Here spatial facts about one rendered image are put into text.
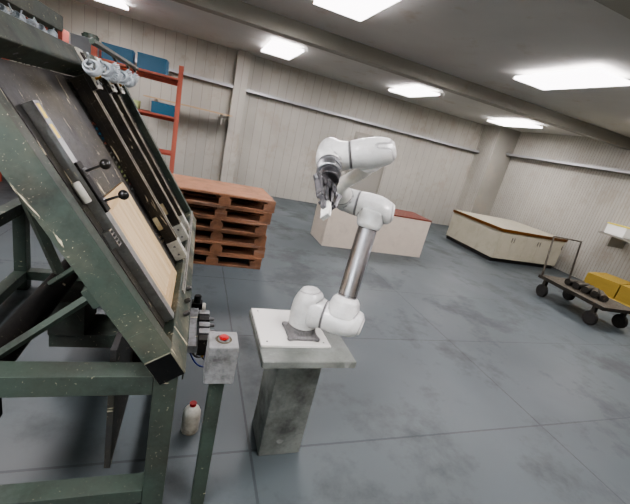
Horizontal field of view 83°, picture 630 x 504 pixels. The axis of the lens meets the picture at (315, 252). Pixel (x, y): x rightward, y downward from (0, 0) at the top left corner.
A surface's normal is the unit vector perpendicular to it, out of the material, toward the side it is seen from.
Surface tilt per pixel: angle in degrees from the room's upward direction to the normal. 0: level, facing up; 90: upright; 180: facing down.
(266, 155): 90
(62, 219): 90
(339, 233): 90
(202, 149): 90
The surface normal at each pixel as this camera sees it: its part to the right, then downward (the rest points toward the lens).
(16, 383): 0.28, 0.36
